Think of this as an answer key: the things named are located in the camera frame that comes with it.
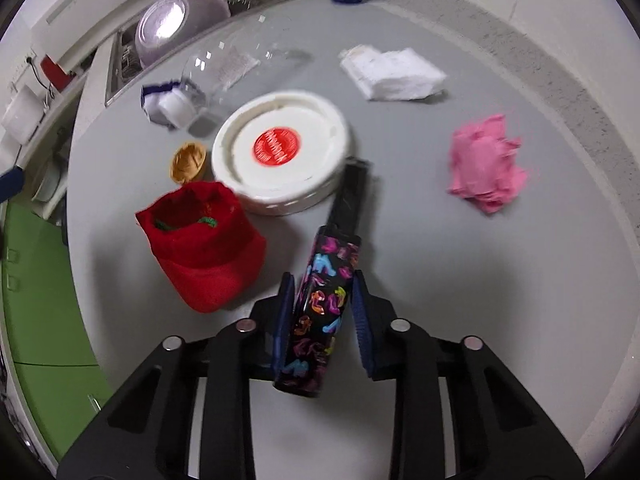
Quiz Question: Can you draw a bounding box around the red container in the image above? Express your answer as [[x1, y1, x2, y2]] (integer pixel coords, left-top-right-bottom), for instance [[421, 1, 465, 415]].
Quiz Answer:
[[40, 56, 71, 92]]

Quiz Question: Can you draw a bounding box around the black colourful printed tube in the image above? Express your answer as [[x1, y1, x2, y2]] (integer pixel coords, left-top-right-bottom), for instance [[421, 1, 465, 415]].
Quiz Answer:
[[272, 157, 373, 398]]

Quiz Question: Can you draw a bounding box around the white crumpled tissue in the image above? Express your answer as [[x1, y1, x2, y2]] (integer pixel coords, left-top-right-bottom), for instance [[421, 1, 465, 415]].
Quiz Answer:
[[339, 46, 447, 102]]

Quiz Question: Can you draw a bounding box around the clear plastic bottle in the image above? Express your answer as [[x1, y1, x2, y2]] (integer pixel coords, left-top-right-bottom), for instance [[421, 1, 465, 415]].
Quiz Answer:
[[155, 15, 313, 128]]

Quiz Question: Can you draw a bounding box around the white box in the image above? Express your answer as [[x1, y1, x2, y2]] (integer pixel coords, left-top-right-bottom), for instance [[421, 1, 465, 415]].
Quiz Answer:
[[1, 85, 46, 143]]

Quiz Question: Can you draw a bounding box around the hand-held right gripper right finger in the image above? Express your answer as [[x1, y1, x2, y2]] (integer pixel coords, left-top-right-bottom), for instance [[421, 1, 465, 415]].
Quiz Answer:
[[352, 270, 586, 480]]

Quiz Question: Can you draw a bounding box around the red cap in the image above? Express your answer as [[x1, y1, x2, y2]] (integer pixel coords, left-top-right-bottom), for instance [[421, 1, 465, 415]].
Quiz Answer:
[[135, 181, 267, 314]]

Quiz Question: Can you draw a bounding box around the purple plastic bowl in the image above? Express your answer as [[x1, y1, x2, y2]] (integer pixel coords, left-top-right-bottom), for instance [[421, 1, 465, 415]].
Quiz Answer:
[[134, 0, 232, 68]]

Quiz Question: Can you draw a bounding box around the purple and white wrapper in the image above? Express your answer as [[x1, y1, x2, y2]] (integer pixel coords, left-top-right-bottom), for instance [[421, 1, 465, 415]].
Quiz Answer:
[[141, 79, 196, 128]]

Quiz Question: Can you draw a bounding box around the steel sink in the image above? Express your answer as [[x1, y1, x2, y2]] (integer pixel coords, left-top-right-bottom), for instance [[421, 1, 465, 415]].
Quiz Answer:
[[104, 0, 316, 107]]

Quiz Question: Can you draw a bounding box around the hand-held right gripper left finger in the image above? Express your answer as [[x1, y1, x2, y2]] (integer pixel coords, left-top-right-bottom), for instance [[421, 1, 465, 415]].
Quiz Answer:
[[57, 272, 296, 480]]

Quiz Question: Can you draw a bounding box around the brown walnut shell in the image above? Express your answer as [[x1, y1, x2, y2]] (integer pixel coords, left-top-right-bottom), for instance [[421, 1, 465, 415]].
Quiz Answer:
[[170, 142, 208, 185]]

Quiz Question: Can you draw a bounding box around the pink crumpled paper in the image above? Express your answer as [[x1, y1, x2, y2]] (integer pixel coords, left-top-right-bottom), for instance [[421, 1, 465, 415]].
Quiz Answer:
[[446, 114, 531, 215]]

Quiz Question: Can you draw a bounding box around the green cabinet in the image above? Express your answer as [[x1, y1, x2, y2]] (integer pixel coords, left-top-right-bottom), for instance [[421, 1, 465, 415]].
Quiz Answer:
[[0, 200, 116, 461]]

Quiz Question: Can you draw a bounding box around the white lid with red label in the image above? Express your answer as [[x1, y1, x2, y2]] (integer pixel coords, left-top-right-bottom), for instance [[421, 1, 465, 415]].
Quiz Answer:
[[211, 90, 353, 217]]

